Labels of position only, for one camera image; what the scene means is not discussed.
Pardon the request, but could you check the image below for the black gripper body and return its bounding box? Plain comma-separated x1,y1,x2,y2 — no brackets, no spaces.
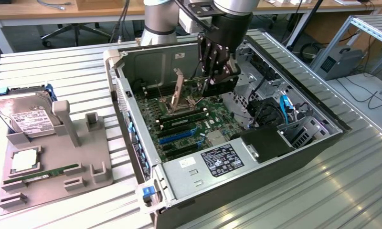
198,12,255,52

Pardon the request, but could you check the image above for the graphics card with black cooler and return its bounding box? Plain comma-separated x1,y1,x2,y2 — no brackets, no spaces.
171,68,242,116

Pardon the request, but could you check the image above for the silver perforated drive cage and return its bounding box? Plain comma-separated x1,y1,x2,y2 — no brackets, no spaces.
222,59,289,131

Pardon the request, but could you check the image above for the black office chair base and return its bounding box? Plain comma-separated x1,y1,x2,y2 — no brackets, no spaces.
253,14,278,30
40,22,112,48

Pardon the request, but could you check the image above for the green motherboard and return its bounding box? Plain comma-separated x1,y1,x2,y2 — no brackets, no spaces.
132,78,245,163

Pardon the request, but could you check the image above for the CPU socket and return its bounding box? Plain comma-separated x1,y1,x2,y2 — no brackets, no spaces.
159,94,197,117

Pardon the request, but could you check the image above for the black RAM slot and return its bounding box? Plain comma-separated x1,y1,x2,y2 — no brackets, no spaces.
146,84,191,96
143,79,189,90
147,87,194,99
145,82,191,93
154,106,205,121
157,109,206,123

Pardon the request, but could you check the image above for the black stand pole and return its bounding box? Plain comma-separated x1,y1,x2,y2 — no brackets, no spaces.
286,0,325,48

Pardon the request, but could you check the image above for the green RAM stick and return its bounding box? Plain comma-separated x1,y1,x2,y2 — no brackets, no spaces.
1,165,80,186
162,114,209,127

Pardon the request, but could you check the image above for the silver chipset heat sink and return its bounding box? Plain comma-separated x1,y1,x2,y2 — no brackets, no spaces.
206,132,226,146

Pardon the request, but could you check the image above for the black expansion slot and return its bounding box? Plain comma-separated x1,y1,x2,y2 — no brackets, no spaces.
165,148,201,161
157,125,193,139
162,143,199,155

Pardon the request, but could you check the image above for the blue expansion slot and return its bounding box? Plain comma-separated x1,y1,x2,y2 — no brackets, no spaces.
159,130,195,145

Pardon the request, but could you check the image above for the silver disk bay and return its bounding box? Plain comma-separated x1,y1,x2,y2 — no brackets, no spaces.
277,115,344,150

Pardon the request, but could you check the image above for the black plastic shroud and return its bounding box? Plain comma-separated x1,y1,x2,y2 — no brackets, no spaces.
230,124,297,164

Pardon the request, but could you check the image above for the grey computer tower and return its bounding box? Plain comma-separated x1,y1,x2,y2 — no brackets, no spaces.
312,44,366,81

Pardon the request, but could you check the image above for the brown wooden box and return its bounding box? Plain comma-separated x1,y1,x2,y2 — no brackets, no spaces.
76,0,116,11

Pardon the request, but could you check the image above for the open black PC case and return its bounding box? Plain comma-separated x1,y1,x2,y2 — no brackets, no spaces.
103,35,353,229

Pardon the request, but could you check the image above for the grey power supply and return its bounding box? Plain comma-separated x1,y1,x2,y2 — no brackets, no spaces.
161,137,263,201

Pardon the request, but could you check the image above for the blue case latch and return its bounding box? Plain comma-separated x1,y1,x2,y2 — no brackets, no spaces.
140,186,155,199

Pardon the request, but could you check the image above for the silver hard disk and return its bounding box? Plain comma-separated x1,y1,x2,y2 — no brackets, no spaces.
0,92,56,139

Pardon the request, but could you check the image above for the grey parts rack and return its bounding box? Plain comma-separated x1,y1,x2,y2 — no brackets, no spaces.
0,100,115,217

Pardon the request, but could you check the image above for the silver CPU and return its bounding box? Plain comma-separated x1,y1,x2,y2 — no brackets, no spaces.
9,149,42,173

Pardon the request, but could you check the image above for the black looped wire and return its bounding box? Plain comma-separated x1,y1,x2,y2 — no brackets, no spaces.
191,59,206,81

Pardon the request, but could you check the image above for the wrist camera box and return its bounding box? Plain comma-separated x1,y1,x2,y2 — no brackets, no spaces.
178,0,226,33

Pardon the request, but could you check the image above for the black power wire bundle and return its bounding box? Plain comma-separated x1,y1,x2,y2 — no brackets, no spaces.
246,97,286,127

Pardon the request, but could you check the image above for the black coiled cable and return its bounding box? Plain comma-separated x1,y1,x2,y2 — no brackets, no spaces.
300,42,320,60

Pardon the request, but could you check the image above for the blue data wire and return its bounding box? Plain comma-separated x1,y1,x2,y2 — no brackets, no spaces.
278,94,296,126

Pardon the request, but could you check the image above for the braided arm cable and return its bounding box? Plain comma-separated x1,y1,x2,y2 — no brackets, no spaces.
114,0,132,44

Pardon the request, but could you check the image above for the aluminium slat frame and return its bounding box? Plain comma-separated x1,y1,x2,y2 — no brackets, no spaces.
318,14,382,74

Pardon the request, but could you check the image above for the grey network cable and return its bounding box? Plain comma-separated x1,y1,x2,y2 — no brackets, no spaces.
36,0,71,10

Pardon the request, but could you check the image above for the black floor cable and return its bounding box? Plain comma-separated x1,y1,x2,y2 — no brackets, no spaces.
336,71,382,111

